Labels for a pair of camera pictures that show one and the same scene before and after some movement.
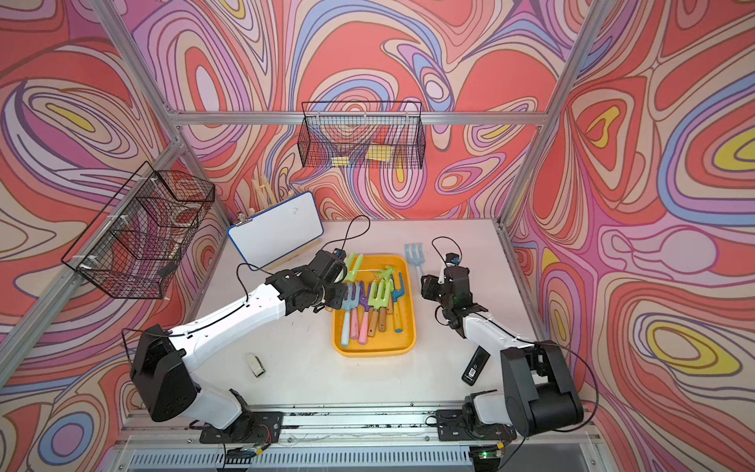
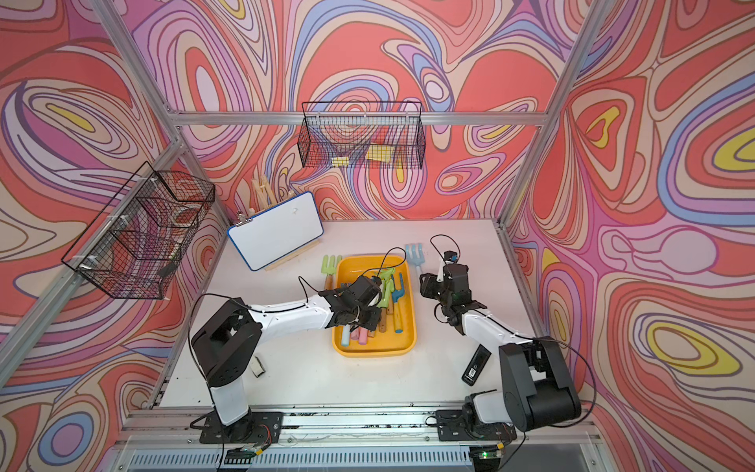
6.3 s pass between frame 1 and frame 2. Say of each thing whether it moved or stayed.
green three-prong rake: stayed
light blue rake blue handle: stayed
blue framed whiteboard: stayed
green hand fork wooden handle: moved
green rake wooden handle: moved
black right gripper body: stayed
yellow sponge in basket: stayed
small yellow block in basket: stayed
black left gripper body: moved
